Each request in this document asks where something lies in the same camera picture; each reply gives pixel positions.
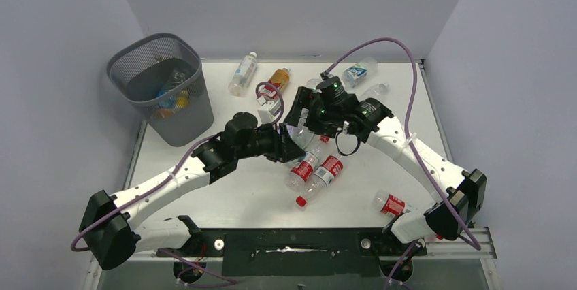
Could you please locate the blue label clear bottle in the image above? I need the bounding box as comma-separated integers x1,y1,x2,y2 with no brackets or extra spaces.
342,57,378,89

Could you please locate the plain clear bottle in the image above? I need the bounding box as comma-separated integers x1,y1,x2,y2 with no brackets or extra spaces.
359,83,389,103

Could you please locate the red label bottle lower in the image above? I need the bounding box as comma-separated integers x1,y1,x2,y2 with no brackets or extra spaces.
295,150,346,208

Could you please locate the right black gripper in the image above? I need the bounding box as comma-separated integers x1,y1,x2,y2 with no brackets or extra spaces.
284,86,341,138

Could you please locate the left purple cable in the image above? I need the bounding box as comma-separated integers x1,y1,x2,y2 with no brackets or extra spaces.
70,81,286,289

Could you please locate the orange juice bottle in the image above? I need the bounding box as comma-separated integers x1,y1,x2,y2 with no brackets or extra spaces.
152,108,177,120

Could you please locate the yellow honey pomelo bottle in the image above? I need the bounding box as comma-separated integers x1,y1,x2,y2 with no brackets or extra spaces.
174,90,189,111

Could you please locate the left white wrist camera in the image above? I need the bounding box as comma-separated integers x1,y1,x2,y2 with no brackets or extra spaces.
257,100,284,124

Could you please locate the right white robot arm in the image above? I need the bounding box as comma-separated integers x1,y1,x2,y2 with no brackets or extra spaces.
284,77,487,254

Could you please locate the red label bottle front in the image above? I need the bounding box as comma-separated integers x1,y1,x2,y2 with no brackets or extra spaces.
371,190,414,218

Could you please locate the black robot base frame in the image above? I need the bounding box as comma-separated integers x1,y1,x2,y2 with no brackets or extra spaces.
162,227,409,277

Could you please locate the green tinted bottle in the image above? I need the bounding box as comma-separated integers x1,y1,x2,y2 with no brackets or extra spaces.
287,125,315,150

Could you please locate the red label bottle upper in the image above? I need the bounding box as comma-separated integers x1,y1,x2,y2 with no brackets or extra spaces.
285,136,330,191

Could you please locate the red yellow label bottle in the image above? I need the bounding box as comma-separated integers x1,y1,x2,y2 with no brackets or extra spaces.
257,67,291,103

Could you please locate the grey ribbed waste bin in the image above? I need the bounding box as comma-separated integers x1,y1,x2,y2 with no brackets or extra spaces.
106,33,214,147

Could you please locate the clear blue cap bottle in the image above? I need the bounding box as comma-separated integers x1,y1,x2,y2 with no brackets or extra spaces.
157,69,187,97

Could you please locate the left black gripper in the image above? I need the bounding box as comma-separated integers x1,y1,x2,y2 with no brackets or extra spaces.
235,121,304,163

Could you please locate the clear bottle white label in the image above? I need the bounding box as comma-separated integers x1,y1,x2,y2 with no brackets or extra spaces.
228,52,257,97

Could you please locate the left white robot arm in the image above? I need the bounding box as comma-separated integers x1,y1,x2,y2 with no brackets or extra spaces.
79,112,304,270

